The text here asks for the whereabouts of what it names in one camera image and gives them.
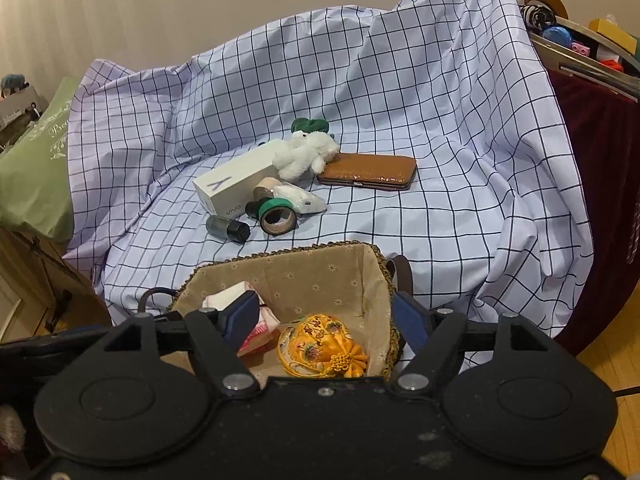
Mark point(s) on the woven basket with fabric liner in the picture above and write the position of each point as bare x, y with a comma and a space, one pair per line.
320, 275

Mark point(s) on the white checked bed sheet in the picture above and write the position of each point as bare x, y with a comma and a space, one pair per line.
400, 85

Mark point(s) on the green tape roll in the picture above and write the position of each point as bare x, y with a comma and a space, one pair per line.
275, 203

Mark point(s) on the white phone box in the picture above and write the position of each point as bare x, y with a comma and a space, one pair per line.
235, 180

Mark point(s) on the yellow box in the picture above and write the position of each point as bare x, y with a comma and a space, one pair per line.
612, 32

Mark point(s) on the wooden cabinet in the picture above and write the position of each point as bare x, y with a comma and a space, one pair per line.
30, 280

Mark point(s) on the dark red velvet cloth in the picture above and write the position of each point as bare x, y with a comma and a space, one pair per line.
605, 185

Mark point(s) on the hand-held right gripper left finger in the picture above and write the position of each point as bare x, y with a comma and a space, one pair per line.
242, 322

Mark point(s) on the grey storage tray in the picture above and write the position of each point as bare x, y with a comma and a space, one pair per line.
565, 52

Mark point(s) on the dark grey cylinder container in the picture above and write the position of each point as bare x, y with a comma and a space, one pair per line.
225, 227

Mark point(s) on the brown leather wallet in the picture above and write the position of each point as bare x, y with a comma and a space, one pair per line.
370, 167

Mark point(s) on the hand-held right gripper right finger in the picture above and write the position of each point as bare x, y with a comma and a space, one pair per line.
407, 322

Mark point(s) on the white tissue packet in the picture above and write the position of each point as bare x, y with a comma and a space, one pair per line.
300, 200

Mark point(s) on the blue round object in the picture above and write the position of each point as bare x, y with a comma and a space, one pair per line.
555, 35

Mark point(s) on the beige tape roll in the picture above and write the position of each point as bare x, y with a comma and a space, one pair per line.
264, 190

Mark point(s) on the small black object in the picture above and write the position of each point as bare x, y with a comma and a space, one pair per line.
251, 208

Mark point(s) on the green embroidered cloth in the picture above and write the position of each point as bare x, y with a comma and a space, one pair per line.
35, 170

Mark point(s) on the white plush toy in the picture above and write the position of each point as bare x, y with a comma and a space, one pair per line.
305, 152

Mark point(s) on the black white striped item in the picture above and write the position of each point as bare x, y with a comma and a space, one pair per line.
535, 16

